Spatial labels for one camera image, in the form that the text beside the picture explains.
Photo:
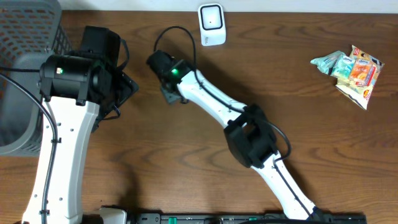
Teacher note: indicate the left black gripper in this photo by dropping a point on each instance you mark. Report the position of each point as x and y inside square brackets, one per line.
[125, 86]

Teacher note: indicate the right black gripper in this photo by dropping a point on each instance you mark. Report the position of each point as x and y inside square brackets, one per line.
[168, 97]

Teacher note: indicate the green snack packet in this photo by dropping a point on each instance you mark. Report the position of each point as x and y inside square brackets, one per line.
[325, 64]

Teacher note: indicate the teal tissue pack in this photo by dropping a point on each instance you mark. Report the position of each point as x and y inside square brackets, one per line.
[343, 67]

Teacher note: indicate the cream snack bag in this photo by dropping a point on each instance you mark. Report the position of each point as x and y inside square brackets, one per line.
[360, 94]

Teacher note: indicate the orange tissue pack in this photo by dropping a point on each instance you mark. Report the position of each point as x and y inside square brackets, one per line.
[362, 72]

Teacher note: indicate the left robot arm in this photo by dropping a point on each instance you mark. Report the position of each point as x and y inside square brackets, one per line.
[79, 90]

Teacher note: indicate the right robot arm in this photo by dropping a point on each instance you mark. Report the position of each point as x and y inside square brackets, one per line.
[250, 137]

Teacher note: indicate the white barcode scanner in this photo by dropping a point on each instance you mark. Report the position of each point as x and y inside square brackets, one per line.
[212, 24]

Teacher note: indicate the grey plastic mesh basket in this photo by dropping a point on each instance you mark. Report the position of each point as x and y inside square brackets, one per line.
[30, 32]

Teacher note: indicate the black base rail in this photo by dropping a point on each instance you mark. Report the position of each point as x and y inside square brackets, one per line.
[156, 218]

